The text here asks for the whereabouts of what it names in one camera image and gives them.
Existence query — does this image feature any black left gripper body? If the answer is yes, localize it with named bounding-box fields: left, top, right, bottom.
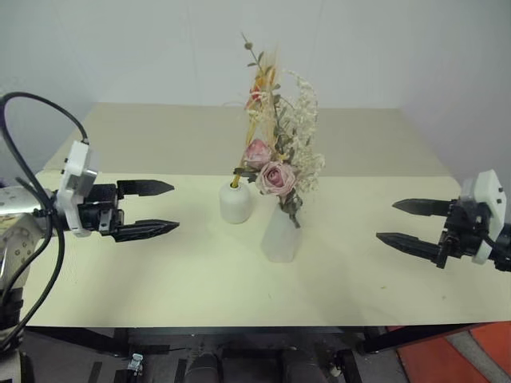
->
left=77, top=183, right=126, bottom=237

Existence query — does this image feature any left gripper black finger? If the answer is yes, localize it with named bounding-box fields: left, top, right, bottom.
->
left=116, top=179, right=175, bottom=199
left=113, top=219, right=181, bottom=243

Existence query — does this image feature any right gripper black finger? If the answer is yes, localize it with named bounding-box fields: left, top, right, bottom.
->
left=375, top=231, right=445, bottom=265
left=391, top=197, right=454, bottom=219

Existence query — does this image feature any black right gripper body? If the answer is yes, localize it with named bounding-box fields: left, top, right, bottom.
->
left=436, top=196, right=497, bottom=270

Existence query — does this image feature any pink rose white flower bouquet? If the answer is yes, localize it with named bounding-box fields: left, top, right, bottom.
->
left=239, top=69, right=327, bottom=229

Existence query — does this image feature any short round white vase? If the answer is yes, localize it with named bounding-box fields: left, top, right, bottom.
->
left=218, top=181, right=254, bottom=225

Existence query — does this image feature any tall faceted white vase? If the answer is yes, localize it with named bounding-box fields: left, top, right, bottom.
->
left=260, top=198, right=302, bottom=263

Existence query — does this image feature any yellow orange dried grass bouquet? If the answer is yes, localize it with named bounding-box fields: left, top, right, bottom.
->
left=230, top=31, right=283, bottom=188

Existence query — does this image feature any dark rounded shape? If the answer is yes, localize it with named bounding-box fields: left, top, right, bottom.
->
left=186, top=350, right=225, bottom=383

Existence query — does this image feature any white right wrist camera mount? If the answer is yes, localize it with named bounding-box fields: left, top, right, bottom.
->
left=461, top=169, right=505, bottom=265

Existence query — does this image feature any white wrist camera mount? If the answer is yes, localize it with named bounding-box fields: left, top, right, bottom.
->
left=461, top=169, right=505, bottom=265
left=54, top=140, right=101, bottom=239

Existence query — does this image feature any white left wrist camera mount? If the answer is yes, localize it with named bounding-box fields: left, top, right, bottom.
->
left=54, top=140, right=101, bottom=239

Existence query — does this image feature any black table frame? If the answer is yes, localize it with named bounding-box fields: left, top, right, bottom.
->
left=27, top=323, right=476, bottom=383

